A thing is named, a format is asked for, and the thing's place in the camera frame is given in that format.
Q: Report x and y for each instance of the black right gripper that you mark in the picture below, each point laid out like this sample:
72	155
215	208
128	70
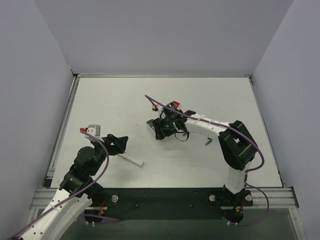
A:
163	125

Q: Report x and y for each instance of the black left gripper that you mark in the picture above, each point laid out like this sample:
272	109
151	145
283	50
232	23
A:
113	142

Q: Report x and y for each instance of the grey white remote control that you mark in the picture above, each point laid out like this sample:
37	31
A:
150	126

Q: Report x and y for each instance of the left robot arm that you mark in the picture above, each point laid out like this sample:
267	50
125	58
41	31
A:
77	191

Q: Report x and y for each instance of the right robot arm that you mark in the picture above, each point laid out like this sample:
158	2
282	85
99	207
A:
236	143

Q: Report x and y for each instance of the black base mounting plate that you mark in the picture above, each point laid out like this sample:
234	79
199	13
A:
124	204

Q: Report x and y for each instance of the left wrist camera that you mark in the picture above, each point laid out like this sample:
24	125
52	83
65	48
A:
92	129

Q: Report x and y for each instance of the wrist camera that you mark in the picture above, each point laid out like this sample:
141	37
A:
92	129
173	105

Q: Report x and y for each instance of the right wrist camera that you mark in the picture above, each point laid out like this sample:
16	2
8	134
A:
173	105

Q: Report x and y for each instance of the aluminium table frame rail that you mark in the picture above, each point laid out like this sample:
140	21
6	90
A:
120	105

